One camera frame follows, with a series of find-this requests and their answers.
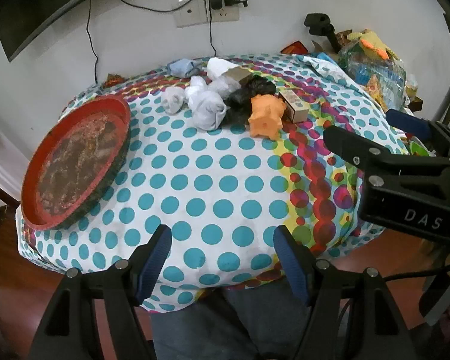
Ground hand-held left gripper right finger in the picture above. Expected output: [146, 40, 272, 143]
[273, 225, 437, 360]

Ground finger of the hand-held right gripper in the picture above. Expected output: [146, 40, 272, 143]
[323, 124, 397, 175]
[385, 109, 450, 158]

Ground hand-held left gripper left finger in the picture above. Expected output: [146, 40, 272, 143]
[28, 224, 172, 360]

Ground small printed cardboard box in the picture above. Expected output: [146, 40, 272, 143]
[278, 89, 309, 122]

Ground orange pig toy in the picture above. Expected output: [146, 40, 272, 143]
[248, 94, 286, 139]

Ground black plastic bag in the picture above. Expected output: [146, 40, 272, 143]
[247, 78, 277, 96]

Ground red round tray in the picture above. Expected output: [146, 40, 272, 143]
[20, 95, 132, 231]

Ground black sock bundle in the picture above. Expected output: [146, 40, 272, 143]
[223, 89, 256, 124]

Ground large white sock bundle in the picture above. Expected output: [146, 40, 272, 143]
[185, 90, 229, 131]

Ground light blue sock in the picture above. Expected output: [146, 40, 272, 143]
[167, 58, 200, 78]

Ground clear bag of packets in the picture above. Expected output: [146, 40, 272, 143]
[337, 43, 419, 111]

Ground person's grey pants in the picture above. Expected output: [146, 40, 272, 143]
[150, 279, 314, 360]

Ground yellow plush toy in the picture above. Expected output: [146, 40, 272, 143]
[346, 28, 394, 61]

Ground polka dot tablecloth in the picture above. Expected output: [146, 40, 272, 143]
[18, 53, 417, 314]

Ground red packet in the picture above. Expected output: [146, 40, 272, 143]
[280, 41, 309, 55]

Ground black clamp stand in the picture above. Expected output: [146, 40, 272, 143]
[304, 13, 341, 52]

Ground plain brown cardboard box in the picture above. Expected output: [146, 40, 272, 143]
[225, 65, 255, 88]

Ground crumpled clear plastic bag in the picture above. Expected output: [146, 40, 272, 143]
[209, 79, 234, 96]

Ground grey white sock ball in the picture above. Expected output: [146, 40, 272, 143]
[162, 86, 186, 114]

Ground small white sock ball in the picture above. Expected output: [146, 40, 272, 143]
[188, 76, 211, 96]

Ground small orange patterned packet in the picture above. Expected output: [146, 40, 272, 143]
[103, 73, 125, 88]

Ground white power outlet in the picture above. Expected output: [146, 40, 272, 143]
[208, 0, 240, 22]

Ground dark flat television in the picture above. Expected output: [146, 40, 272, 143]
[0, 0, 349, 63]

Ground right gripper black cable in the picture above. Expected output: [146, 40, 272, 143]
[382, 257, 450, 283]

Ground black adapter cable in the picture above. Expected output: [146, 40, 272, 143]
[209, 9, 217, 58]

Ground black television cable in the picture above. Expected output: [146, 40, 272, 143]
[85, 0, 99, 84]

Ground white wall socket plate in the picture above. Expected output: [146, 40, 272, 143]
[173, 0, 209, 28]

